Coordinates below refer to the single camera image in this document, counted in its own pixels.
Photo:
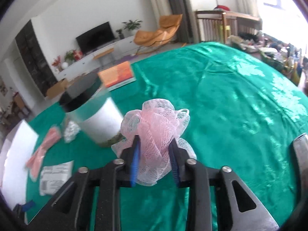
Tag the dark wooden chair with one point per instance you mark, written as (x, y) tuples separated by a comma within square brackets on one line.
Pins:
[(218, 25)]

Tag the dining table with chairs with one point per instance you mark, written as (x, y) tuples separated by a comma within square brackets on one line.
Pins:
[(15, 112)]

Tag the brown cardboard box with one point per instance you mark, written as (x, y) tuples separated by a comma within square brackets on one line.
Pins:
[(57, 89)]

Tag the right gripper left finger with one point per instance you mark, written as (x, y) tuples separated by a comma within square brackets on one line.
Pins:
[(131, 157)]

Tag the clear jar black lid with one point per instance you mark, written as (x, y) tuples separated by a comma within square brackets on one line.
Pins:
[(88, 103)]

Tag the green potted plant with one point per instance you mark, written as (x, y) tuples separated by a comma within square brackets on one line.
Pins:
[(132, 26)]

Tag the orange book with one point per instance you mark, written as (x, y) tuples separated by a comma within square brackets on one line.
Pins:
[(117, 76)]

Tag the green satin tablecloth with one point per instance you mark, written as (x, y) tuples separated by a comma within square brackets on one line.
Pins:
[(243, 114)]

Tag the grey curtain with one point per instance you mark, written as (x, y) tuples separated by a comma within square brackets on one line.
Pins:
[(187, 32)]

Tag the white tv cabinet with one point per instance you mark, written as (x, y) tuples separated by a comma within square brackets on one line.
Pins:
[(122, 48)]

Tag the orange lounge chair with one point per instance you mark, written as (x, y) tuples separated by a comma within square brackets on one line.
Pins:
[(168, 27)]

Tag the black flat television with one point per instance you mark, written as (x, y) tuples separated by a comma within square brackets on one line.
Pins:
[(95, 38)]

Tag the small potted plant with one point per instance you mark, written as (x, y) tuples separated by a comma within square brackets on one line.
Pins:
[(120, 33)]

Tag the bag of white balls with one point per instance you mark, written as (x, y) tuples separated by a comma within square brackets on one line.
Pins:
[(69, 130)]

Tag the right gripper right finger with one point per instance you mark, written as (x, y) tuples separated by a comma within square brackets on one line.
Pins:
[(178, 157)]

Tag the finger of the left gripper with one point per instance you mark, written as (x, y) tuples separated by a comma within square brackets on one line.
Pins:
[(20, 210)]

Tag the red flowers in vase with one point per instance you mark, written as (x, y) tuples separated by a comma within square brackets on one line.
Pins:
[(57, 64)]

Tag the white cardboard box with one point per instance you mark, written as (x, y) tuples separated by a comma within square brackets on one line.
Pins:
[(15, 152)]

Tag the black glass cabinet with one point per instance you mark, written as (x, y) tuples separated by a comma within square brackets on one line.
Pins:
[(34, 58)]

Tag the wooden bench stool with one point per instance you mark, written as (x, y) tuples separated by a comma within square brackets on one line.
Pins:
[(102, 55)]

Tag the pink cloth in bag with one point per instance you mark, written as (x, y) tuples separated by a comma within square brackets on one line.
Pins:
[(35, 162)]

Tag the white labelled package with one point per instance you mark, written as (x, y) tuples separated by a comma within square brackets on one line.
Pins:
[(52, 178)]

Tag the leafy plant with red box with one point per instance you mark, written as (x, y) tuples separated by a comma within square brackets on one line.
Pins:
[(73, 56)]

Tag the pink mesh bath pouf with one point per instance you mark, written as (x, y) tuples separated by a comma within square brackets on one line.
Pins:
[(157, 124)]

